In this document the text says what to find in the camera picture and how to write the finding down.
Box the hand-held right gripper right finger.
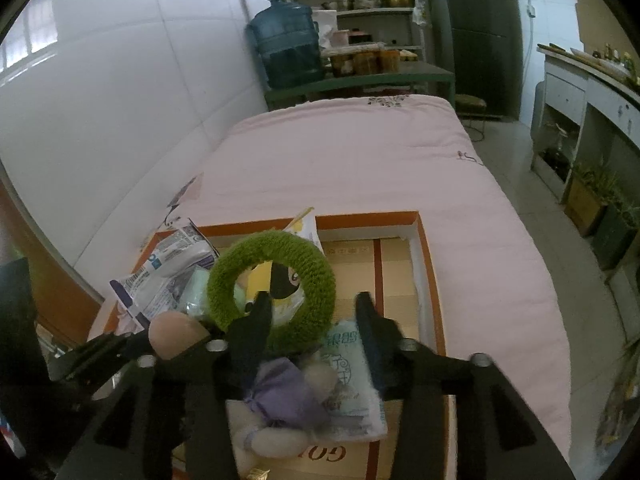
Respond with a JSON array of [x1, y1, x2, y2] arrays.
[[354, 292, 571, 480]]

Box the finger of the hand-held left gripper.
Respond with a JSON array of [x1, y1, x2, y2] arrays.
[[50, 332, 156, 398]]

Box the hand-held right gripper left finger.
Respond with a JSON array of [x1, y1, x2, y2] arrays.
[[55, 292, 273, 480]]

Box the teal print tissue pack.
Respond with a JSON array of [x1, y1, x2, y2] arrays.
[[307, 317, 390, 443]]

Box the cream teddy bear plush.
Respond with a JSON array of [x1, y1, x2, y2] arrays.
[[227, 350, 341, 461]]

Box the orange rimmed cardboard box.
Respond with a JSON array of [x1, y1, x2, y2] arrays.
[[137, 211, 448, 480]]

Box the tan plush toy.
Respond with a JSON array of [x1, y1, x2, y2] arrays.
[[149, 311, 211, 359]]

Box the green knitted ring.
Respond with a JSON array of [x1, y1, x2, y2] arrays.
[[206, 231, 337, 351]]

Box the white blue print plastic packet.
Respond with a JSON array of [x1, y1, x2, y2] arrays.
[[109, 217, 221, 331]]

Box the cartoon face packet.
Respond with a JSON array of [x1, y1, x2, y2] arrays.
[[240, 206, 323, 326]]

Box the pink bed blanket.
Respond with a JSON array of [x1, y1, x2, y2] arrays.
[[87, 94, 573, 466]]

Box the small round stool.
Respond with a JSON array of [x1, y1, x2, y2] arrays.
[[454, 94, 488, 142]]

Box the green table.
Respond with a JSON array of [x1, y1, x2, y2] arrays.
[[264, 62, 456, 111]]

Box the potted plants in crates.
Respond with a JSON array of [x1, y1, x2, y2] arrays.
[[565, 160, 640, 271]]

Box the row of amber jars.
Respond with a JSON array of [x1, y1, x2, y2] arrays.
[[330, 47, 403, 77]]

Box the blue water jug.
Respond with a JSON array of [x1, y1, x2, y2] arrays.
[[247, 0, 326, 90]]

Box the white kitchen counter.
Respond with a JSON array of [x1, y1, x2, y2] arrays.
[[530, 42, 640, 201]]

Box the dark refrigerator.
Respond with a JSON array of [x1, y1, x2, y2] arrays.
[[435, 0, 523, 121]]

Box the cardboard sheet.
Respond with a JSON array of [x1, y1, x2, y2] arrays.
[[572, 0, 626, 56]]

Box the brown wooden door frame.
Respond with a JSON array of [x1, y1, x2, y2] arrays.
[[0, 180, 106, 321]]

